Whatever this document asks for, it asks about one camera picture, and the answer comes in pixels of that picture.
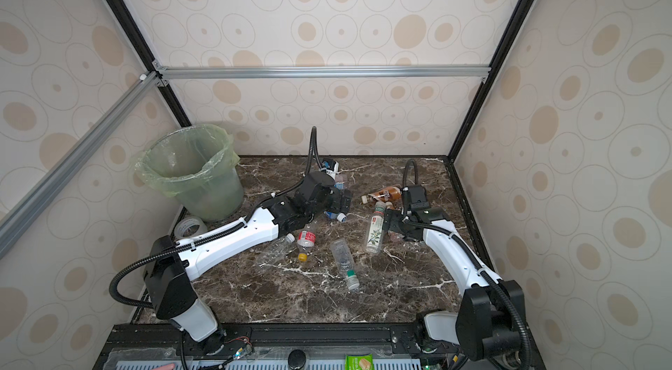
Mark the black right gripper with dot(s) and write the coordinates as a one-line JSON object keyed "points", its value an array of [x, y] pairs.
{"points": [[391, 220]]}

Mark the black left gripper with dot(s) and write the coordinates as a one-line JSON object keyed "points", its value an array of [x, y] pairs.
{"points": [[337, 205]]}

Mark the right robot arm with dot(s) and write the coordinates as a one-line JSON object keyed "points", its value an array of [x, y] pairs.
{"points": [[491, 321]]}

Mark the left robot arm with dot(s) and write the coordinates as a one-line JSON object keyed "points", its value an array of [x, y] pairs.
{"points": [[174, 265]]}

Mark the grey mesh waste bin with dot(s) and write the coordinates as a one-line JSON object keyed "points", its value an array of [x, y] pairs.
{"points": [[214, 205]]}

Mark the green plastic bin liner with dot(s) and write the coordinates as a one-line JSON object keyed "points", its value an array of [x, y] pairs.
{"points": [[199, 157]]}

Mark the clear Pocari bottle blue label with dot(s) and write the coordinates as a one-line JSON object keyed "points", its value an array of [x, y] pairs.
{"points": [[336, 216]]}

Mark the clear bottle green label grey cap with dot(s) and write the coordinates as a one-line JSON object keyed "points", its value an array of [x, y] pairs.
{"points": [[374, 239]]}

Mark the clear bottle red label yellow cap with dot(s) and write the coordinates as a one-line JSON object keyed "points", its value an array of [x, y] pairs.
{"points": [[306, 243]]}

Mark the clear bottle green neck band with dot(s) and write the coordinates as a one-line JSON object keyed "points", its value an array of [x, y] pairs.
{"points": [[345, 263]]}

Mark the crushed clear bottle white cap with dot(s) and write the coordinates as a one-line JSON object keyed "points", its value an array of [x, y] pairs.
{"points": [[275, 253]]}

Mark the green snack packet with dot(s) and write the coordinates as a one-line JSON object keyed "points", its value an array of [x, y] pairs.
{"points": [[359, 362]]}

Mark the black round knob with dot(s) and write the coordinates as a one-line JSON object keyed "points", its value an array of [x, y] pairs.
{"points": [[297, 360]]}

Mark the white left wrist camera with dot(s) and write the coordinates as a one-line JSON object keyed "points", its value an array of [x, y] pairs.
{"points": [[330, 166]]}

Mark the aluminium frame rail back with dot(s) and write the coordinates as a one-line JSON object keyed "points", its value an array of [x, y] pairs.
{"points": [[340, 72]]}

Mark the aluminium frame rail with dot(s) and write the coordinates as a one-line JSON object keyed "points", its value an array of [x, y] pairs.
{"points": [[340, 72], [23, 215]]}

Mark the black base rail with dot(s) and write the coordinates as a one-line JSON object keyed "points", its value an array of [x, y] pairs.
{"points": [[267, 346]]}

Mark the aluminium frame rail left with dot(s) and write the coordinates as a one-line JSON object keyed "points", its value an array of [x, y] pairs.
{"points": [[23, 215]]}

